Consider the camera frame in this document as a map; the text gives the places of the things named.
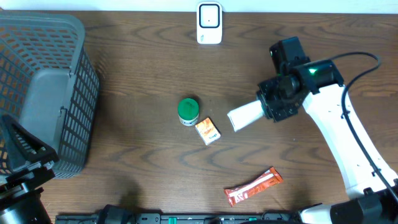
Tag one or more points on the white barcode scanner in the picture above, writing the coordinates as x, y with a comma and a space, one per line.
209, 23

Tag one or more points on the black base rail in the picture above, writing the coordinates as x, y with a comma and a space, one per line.
155, 218

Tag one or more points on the orange tissue pack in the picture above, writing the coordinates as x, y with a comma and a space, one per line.
207, 131

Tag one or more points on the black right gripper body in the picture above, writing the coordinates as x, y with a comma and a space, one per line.
273, 98

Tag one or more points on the white green medicine box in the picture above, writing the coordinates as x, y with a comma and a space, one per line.
245, 115

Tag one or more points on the green lid jar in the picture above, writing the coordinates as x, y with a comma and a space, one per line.
188, 111

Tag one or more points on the grey plastic basket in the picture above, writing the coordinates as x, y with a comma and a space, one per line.
48, 84

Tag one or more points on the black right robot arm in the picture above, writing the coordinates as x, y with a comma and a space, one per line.
318, 88

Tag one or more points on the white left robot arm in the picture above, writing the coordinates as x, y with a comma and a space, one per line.
23, 212

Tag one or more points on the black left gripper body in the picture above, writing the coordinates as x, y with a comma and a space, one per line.
32, 163

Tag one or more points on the red snack bar wrapper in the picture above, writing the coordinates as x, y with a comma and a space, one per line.
267, 179

